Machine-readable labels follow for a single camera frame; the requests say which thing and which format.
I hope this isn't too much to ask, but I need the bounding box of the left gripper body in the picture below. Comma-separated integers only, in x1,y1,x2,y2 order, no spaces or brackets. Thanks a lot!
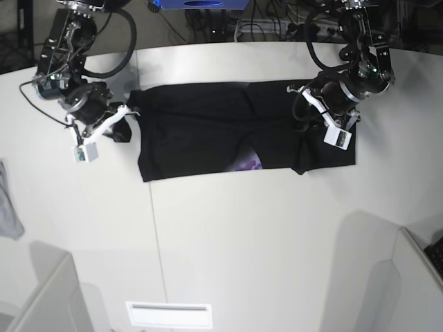
287,74,362,130

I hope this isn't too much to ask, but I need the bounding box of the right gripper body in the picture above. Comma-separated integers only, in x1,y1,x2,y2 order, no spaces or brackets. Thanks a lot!
60,82,128,138

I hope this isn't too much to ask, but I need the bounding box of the black T-shirt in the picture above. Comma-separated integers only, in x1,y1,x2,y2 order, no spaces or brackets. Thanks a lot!
127,80,356,182

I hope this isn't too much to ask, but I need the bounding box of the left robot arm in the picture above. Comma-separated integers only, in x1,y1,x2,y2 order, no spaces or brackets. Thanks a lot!
281,1,394,150

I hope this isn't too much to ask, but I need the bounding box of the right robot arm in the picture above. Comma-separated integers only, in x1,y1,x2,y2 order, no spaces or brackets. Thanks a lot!
30,1,137,145

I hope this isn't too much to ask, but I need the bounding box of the white power strip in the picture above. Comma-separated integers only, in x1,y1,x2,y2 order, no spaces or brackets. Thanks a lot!
237,19,341,42

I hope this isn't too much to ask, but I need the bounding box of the blue box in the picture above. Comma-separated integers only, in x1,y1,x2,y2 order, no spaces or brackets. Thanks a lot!
154,0,249,10

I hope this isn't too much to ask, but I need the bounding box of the grey cloth at table edge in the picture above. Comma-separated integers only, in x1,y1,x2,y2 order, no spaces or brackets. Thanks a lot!
1,162,25,240

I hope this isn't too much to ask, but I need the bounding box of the black keyboard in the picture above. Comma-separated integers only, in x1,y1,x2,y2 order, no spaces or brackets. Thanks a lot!
424,238,443,277

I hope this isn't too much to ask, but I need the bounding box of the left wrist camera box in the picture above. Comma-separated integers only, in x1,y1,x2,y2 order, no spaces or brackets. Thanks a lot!
323,126,352,150

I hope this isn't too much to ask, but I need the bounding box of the black vertical post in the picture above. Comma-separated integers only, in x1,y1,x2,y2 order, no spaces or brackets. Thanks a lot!
17,0,34,52

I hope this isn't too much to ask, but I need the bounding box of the white cable grommet plate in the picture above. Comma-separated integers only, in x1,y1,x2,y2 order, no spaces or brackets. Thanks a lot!
126,302,213,329

